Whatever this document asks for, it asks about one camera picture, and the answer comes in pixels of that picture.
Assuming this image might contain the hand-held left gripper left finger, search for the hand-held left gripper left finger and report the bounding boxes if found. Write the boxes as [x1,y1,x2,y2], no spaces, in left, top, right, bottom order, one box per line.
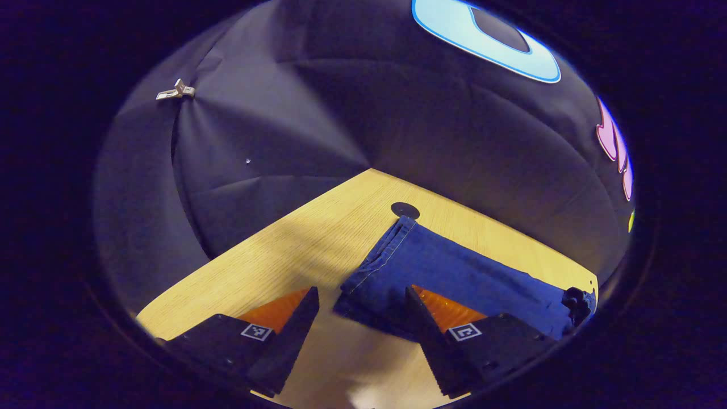
[156,286,321,398]

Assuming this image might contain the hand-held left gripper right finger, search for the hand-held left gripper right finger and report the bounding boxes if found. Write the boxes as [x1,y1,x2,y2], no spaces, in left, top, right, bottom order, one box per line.
[404,285,560,400]

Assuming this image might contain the blue jeans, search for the blue jeans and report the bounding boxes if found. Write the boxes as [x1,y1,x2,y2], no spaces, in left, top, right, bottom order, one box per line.
[332,215,598,341]

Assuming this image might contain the black backdrop cloth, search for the black backdrop cloth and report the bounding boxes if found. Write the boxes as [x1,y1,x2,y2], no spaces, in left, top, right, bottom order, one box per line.
[94,0,636,319]

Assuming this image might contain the silver backdrop clip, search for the silver backdrop clip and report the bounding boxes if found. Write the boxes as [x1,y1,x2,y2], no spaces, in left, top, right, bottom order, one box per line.
[156,78,197,101]

